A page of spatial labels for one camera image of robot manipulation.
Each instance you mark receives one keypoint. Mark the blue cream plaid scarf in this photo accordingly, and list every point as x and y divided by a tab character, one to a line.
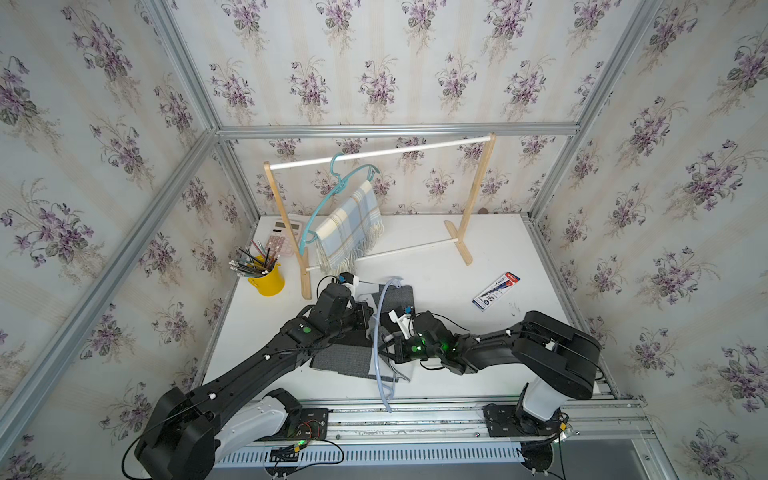
349	232

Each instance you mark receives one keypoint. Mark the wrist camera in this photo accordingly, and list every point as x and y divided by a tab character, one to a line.
348	279
403	318

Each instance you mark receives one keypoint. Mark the teal plastic hanger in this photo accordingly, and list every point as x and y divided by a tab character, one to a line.
308	235

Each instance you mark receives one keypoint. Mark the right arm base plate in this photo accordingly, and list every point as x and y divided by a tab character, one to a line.
510	420

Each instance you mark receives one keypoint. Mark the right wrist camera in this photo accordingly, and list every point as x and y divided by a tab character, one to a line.
403	318

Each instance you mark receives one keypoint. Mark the red white blister package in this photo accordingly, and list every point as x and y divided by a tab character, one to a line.
495	291

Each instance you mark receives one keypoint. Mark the light blue plastic hanger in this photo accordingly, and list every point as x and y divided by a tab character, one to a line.
379	354

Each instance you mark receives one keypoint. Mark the grey black checkered scarf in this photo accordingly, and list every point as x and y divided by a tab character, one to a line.
352	355

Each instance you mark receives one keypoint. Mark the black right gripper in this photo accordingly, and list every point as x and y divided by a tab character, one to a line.
397	351

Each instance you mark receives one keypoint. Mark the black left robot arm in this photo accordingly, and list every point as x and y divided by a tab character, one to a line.
189	432

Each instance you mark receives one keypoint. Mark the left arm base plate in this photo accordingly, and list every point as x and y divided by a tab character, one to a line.
300	422

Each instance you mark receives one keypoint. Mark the yellow pen cup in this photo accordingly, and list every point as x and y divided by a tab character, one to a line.
259	266

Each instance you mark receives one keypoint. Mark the wooden clothes rack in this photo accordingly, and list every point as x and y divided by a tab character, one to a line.
409	155

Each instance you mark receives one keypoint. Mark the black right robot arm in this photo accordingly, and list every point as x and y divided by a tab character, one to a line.
564	360

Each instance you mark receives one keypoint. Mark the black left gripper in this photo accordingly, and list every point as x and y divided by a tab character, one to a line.
362	313

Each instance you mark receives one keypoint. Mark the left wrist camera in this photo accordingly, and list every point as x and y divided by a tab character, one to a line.
348	279

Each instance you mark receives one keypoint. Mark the aluminium mounting rail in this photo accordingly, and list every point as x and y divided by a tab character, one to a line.
460	419

